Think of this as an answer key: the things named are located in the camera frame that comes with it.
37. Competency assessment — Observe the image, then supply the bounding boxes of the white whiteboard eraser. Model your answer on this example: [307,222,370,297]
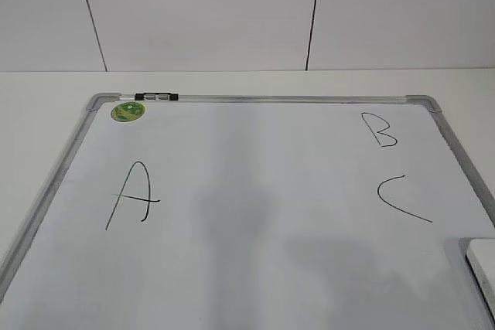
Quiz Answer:
[459,238,494,320]

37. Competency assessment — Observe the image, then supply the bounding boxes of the white magnetic whiteboard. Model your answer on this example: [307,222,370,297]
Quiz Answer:
[1,94,494,329]

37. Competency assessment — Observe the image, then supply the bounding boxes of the black whiteboard marker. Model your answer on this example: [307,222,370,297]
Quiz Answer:
[119,92,179,101]

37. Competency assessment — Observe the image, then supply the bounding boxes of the round green magnet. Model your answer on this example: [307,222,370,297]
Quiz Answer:
[111,101,145,123]

